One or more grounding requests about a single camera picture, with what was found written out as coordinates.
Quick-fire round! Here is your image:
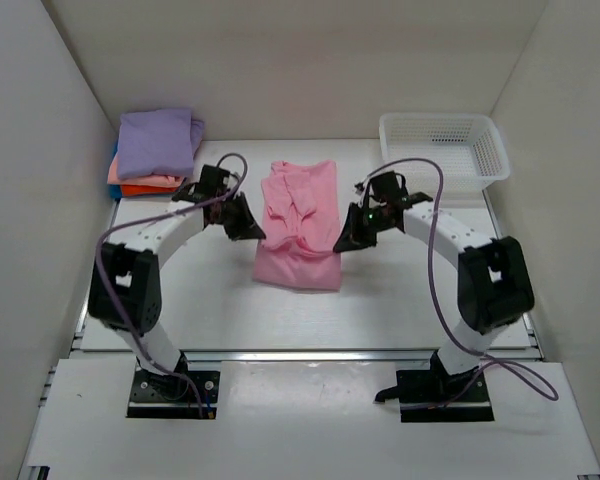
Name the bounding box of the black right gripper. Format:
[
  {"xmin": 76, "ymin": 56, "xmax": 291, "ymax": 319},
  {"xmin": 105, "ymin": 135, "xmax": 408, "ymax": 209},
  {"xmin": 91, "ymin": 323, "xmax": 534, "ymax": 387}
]
[{"xmin": 334, "ymin": 203, "xmax": 394, "ymax": 254}]

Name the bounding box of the pink t-shirt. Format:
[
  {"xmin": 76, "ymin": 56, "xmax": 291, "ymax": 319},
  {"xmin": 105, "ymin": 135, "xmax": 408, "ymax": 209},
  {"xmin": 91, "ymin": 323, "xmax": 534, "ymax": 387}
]
[{"xmin": 252, "ymin": 160, "xmax": 342, "ymax": 292}]

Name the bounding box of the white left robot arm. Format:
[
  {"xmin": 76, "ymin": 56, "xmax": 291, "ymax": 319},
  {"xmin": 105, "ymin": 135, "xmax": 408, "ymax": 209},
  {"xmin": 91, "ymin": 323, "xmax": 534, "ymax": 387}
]
[{"xmin": 87, "ymin": 154, "xmax": 265, "ymax": 398}]

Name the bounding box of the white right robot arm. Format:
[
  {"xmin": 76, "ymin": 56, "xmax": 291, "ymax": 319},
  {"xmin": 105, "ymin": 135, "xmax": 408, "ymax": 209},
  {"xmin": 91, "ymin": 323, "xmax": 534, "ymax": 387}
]
[{"xmin": 333, "ymin": 171, "xmax": 535, "ymax": 401}]

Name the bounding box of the folded salmon t-shirt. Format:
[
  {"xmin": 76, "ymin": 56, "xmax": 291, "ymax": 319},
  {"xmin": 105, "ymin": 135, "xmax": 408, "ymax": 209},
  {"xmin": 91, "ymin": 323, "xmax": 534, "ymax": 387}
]
[{"xmin": 107, "ymin": 154, "xmax": 184, "ymax": 188}]

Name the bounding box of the folded purple t-shirt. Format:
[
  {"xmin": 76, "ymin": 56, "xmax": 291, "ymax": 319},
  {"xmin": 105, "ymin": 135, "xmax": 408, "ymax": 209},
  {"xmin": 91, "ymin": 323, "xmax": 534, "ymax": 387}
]
[{"xmin": 117, "ymin": 108, "xmax": 205, "ymax": 180}]

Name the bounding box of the folded orange t-shirt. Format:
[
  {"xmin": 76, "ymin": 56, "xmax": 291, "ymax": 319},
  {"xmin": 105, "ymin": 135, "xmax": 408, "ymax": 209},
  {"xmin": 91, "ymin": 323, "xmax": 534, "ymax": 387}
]
[{"xmin": 120, "ymin": 184, "xmax": 179, "ymax": 197}]

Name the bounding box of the folded blue t-shirt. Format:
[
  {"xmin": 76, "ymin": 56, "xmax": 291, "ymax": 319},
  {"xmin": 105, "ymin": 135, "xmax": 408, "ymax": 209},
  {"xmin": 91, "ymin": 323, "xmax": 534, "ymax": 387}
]
[{"xmin": 107, "ymin": 143, "xmax": 123, "ymax": 201}]

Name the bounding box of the white plastic basket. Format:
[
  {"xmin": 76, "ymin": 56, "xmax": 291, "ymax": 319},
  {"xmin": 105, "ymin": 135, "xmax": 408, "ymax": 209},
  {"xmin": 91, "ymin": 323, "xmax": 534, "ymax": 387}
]
[{"xmin": 379, "ymin": 113, "xmax": 510, "ymax": 197}]

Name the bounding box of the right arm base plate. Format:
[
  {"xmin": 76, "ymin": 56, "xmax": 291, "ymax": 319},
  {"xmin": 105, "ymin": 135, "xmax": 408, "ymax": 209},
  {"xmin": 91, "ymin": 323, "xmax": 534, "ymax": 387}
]
[{"xmin": 374, "ymin": 370, "xmax": 495, "ymax": 423}]

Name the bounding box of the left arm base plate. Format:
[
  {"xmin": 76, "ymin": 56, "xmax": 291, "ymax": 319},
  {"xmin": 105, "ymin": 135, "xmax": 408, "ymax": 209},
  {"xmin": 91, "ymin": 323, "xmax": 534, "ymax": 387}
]
[{"xmin": 126, "ymin": 366, "xmax": 221, "ymax": 420}]

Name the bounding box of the aluminium table edge rail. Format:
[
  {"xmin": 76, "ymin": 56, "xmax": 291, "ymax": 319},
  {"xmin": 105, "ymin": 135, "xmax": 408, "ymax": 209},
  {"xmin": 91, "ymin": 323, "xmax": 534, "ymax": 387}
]
[{"xmin": 72, "ymin": 199, "xmax": 544, "ymax": 366}]

